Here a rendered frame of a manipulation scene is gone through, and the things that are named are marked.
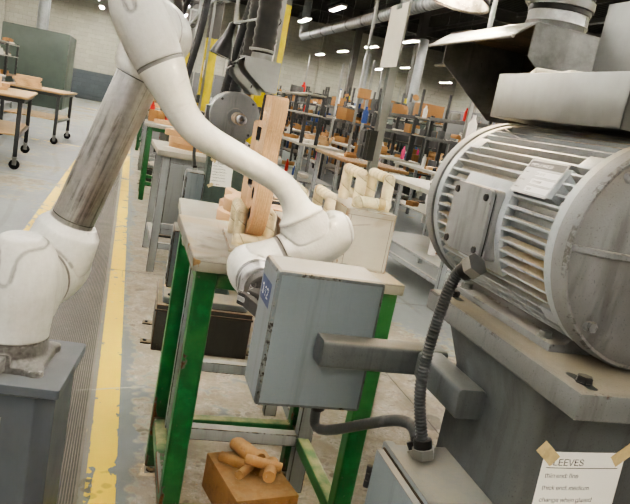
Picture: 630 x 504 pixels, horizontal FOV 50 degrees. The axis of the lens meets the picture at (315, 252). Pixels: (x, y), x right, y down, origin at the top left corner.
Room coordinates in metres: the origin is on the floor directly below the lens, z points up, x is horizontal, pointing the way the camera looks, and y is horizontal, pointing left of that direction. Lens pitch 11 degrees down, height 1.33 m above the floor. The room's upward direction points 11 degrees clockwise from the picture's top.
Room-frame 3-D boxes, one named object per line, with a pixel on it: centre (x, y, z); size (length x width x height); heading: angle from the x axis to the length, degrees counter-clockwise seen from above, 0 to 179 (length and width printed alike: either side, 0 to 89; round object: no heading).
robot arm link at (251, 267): (1.35, 0.10, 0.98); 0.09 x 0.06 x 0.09; 108
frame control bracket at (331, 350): (0.92, -0.12, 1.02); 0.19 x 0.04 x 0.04; 107
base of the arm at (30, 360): (1.36, 0.61, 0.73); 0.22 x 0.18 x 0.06; 9
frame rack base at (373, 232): (2.03, -0.11, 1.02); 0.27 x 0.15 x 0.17; 14
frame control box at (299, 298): (0.91, -0.06, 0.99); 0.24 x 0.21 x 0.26; 17
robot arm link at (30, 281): (1.39, 0.61, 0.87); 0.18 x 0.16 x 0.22; 3
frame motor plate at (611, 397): (0.83, -0.34, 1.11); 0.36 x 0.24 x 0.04; 17
